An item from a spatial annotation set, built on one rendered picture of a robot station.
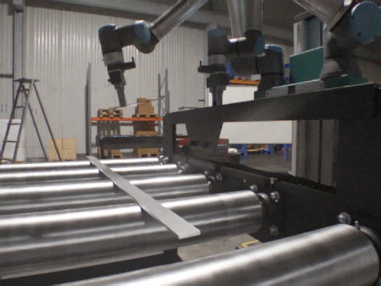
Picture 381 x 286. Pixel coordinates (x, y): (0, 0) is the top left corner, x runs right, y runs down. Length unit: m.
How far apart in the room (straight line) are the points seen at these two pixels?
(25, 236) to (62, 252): 0.07
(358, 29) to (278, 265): 1.00
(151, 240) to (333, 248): 0.34
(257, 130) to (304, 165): 4.03
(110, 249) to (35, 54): 10.85
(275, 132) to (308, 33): 4.15
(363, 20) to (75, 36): 10.76
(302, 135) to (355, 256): 1.29
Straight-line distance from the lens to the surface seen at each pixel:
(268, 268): 0.38
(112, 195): 0.85
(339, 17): 1.24
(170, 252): 1.69
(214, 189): 0.98
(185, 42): 12.37
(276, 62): 1.70
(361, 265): 0.49
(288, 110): 0.70
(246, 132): 5.67
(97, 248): 0.57
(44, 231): 0.57
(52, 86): 11.01
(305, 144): 1.73
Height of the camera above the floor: 1.08
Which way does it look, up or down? 3 degrees down
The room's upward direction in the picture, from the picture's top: straight up
